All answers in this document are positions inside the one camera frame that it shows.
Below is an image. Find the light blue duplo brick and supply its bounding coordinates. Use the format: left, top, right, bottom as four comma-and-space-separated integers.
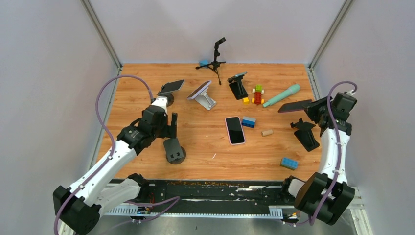
280, 157, 298, 170

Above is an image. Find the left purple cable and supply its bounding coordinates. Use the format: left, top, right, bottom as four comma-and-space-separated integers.
53, 74, 155, 235

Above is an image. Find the teal small block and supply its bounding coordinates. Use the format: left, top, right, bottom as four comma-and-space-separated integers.
199, 59, 210, 66

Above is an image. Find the blue grey duplo brick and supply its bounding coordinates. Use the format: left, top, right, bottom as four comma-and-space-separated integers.
241, 116, 256, 128

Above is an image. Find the dark round-base phone stand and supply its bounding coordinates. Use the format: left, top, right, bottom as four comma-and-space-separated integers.
163, 93, 175, 107

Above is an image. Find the blue phone on black stand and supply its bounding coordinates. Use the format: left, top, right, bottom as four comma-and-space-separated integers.
227, 72, 247, 83

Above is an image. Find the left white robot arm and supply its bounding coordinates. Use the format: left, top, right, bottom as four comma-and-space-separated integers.
53, 104, 185, 235

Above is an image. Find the red green toy brick car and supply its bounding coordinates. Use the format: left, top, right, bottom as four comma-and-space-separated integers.
251, 85, 264, 105

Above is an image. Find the black phone stand rear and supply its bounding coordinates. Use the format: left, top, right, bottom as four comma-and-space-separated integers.
229, 80, 248, 100

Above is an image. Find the lavender phone on white stand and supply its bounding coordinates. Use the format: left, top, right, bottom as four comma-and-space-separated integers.
187, 80, 212, 100

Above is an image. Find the grey round-base phone stand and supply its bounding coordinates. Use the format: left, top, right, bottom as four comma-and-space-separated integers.
163, 138, 186, 165

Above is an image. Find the black mini tripod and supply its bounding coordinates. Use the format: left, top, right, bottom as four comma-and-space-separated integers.
195, 37, 226, 85

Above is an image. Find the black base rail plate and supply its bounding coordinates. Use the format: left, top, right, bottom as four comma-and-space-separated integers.
133, 180, 299, 216

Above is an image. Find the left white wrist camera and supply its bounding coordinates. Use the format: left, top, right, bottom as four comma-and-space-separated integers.
151, 96, 168, 113

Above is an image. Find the teal cylinder toy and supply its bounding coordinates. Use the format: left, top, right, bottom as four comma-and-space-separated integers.
262, 84, 300, 108

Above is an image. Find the white folding phone stand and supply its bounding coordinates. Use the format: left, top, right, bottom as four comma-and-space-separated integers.
195, 92, 217, 110

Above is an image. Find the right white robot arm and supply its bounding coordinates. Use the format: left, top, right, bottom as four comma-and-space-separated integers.
279, 92, 357, 225

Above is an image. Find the pink case smartphone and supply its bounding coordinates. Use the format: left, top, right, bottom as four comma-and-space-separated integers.
225, 117, 246, 145

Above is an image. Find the purple dark smartphone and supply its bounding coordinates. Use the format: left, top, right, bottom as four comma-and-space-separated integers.
278, 99, 312, 113

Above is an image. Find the black phone stand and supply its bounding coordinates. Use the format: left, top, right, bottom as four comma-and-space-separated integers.
229, 80, 248, 100
290, 118, 320, 152

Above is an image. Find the grey phone on round stand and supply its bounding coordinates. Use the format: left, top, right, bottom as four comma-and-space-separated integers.
159, 79, 184, 96

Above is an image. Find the wooden cylinder peg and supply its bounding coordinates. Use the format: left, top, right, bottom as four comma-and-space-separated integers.
261, 129, 274, 137

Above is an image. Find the black phone stand right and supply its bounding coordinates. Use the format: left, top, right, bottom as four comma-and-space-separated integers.
290, 118, 320, 152

